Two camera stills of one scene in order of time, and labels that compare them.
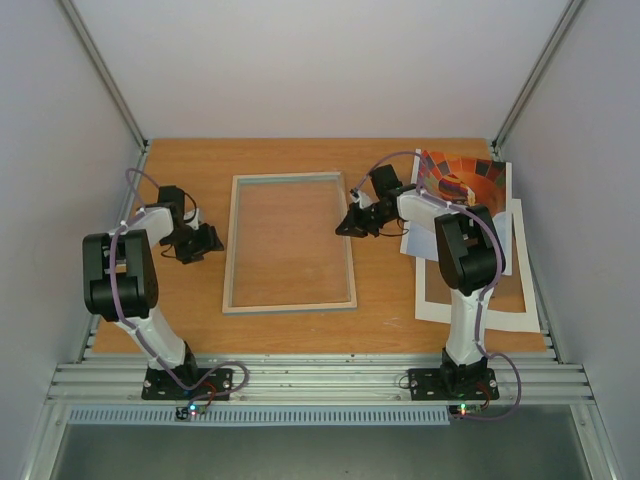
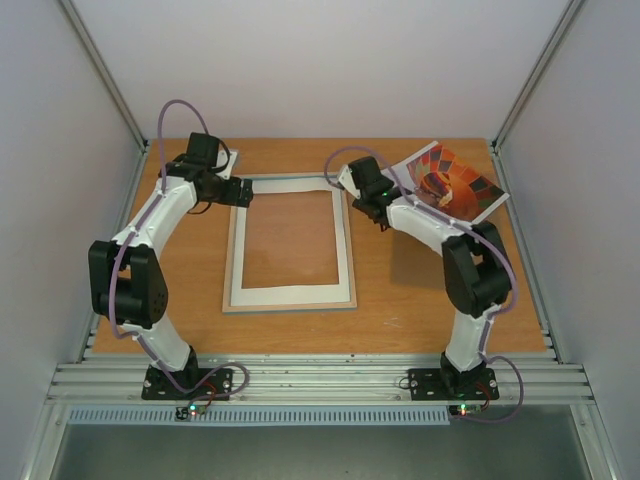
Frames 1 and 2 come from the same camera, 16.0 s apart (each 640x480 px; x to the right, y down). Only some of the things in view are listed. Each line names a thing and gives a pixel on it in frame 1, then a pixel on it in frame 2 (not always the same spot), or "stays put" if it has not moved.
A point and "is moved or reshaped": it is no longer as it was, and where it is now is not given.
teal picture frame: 228,292 stays put
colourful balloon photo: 460,181 is moved or reshaped
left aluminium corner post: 105,71 stays put
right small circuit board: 465,409 stays put
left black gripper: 211,242 to 234,194
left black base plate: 158,385 stays put
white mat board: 512,321 to 293,295
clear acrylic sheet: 286,246 stays put
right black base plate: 430,384 stays put
